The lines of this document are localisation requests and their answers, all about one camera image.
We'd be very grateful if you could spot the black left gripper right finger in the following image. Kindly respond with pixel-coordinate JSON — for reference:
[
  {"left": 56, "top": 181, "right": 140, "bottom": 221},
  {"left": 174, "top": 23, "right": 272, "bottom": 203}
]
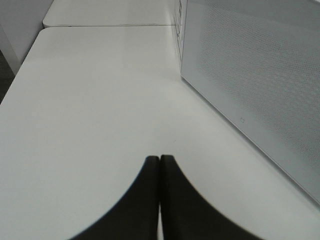
[{"left": 160, "top": 155, "right": 258, "bottom": 240}]

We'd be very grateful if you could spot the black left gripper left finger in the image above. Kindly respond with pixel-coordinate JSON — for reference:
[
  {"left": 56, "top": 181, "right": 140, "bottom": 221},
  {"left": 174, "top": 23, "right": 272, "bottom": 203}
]
[{"left": 72, "top": 156, "right": 160, "bottom": 240}]

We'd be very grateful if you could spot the white microwave door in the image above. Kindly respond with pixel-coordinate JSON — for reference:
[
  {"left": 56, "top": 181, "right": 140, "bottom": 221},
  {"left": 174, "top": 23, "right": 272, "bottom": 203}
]
[{"left": 181, "top": 0, "right": 320, "bottom": 201}]

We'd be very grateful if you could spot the white microwave oven body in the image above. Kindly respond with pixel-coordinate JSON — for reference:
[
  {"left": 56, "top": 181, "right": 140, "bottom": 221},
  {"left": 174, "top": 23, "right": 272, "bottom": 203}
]
[{"left": 173, "top": 0, "right": 188, "bottom": 61}]

